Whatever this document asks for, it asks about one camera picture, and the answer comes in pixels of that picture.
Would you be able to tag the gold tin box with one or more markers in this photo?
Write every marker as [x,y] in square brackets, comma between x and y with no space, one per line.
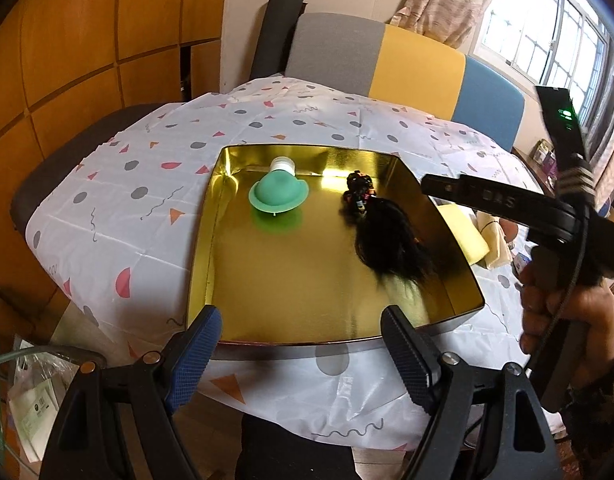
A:
[297,285]

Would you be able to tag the yellow sponge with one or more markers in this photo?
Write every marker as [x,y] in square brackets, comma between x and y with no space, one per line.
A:
[467,235]

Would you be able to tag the patterned white tablecloth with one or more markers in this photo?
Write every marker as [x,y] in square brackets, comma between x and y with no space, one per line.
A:
[137,200]

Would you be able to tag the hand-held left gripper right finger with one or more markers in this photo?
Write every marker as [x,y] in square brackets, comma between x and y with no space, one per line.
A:
[409,360]

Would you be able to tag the purple boxes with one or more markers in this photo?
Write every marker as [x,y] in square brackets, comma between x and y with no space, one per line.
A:
[544,152]

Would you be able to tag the black hair piece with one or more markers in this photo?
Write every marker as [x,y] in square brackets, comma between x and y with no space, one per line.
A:
[392,245]

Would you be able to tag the floral curtain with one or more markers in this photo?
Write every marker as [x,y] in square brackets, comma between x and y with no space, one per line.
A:
[452,0]

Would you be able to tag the grey yellow blue chair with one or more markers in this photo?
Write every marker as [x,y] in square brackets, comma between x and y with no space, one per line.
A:
[417,65]

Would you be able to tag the cream cloth item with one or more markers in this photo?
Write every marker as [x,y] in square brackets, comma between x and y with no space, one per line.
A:
[494,245]

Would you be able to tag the person's dark clothing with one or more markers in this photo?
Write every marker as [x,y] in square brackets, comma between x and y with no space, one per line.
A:
[297,450]

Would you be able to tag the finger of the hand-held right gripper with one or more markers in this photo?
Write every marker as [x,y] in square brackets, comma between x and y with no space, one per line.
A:
[449,189]

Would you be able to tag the barred window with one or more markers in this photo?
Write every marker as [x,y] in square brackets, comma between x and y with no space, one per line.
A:
[552,35]

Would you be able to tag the wooden wall cabinet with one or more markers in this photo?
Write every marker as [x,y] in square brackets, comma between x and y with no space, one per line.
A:
[77,50]

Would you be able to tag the papers in plastic bag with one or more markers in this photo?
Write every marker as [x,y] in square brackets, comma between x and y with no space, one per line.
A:
[32,410]

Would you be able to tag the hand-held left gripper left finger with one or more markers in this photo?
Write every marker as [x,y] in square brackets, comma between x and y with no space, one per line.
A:
[194,355]

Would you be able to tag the black rolled mat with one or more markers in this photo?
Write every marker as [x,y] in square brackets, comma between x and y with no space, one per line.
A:
[274,35]

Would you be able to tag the person's right hand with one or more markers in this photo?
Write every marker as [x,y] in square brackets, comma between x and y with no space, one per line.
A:
[552,310]

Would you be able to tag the brown round item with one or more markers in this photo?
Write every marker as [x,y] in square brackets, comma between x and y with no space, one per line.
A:
[511,236]

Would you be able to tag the person's right forearm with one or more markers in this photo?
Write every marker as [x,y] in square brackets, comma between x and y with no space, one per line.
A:
[602,410]

